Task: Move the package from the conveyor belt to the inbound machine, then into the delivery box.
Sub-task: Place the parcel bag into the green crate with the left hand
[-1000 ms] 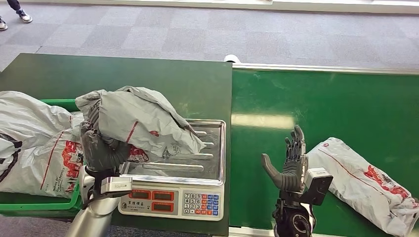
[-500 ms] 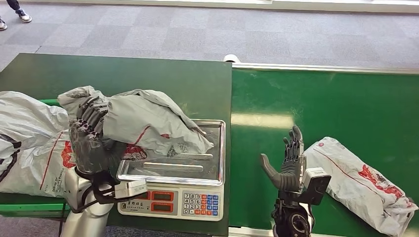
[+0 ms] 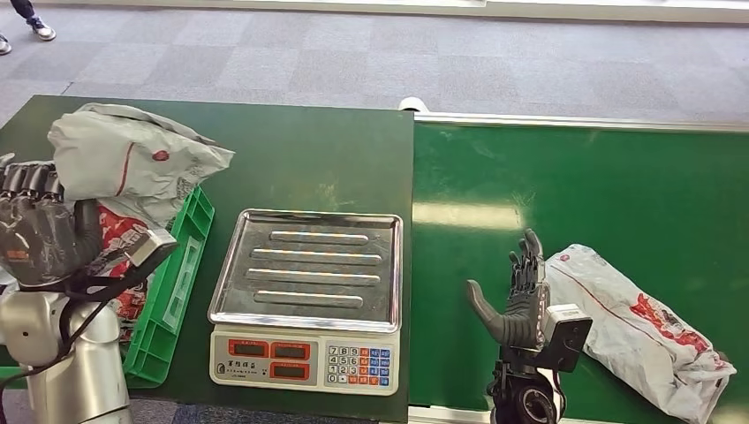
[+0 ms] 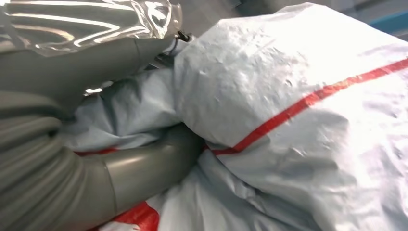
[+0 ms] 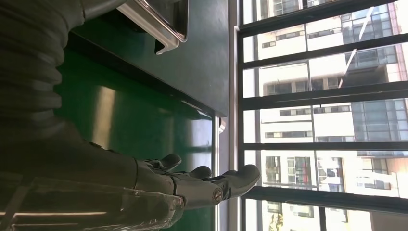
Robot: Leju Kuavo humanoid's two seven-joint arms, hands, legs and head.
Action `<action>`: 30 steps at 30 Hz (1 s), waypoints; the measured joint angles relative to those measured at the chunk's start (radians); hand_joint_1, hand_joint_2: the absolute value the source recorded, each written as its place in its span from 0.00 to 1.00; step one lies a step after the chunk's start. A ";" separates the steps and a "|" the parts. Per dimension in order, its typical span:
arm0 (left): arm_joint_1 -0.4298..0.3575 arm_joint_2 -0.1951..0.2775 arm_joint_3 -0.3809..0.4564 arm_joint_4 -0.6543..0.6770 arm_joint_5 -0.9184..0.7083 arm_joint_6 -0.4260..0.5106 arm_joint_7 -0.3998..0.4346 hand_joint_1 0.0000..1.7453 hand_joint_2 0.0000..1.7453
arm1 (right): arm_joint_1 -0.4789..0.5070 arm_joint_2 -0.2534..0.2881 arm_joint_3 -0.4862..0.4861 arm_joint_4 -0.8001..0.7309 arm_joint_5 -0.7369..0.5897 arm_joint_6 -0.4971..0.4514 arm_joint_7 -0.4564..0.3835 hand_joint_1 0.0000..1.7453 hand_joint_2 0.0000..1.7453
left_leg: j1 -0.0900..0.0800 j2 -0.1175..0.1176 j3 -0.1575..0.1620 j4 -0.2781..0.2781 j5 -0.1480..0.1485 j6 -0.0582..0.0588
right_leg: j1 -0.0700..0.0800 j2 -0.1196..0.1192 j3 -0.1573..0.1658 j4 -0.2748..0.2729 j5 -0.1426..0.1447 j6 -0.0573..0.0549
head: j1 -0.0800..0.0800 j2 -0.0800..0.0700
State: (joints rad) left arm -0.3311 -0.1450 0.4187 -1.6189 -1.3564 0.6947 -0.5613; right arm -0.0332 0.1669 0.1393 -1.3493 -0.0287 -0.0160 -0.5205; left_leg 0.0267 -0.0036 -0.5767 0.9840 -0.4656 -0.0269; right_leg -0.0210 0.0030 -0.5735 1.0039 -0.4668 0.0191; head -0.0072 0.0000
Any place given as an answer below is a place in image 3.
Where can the white electronic scale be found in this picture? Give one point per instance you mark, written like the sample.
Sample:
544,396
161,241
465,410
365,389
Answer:
304,363

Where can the white conveyor roller end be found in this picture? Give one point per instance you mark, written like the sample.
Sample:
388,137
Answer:
413,104

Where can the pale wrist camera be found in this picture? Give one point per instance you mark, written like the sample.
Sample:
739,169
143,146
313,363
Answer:
564,333
149,246

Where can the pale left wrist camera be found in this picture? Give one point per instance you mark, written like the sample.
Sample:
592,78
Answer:
149,246

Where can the steel scale tray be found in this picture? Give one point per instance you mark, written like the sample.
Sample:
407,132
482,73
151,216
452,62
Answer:
316,263

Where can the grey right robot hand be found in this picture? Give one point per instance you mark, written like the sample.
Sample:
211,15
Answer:
524,310

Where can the silver conveyor side rail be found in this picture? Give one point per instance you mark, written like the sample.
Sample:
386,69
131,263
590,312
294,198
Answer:
585,121

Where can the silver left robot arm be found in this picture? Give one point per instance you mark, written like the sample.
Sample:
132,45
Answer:
70,363

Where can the long white red-print package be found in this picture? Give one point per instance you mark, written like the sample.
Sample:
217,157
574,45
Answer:
638,339

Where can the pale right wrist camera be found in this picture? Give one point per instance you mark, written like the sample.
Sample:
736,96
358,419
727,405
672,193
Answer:
564,333

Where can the large white red-print package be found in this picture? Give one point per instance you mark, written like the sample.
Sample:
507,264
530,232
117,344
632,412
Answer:
120,234

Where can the person's leg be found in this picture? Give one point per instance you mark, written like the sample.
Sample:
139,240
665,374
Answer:
22,7

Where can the green conveyor belt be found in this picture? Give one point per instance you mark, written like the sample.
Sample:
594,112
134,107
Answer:
585,187

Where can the person's shoe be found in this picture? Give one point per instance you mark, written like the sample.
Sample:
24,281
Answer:
4,44
42,29

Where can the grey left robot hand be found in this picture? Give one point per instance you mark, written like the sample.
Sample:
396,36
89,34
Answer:
41,234

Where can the grey red-print package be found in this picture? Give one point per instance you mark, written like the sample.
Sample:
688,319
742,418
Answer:
134,158

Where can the green plastic crate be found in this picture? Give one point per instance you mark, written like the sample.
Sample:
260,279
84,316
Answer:
170,292

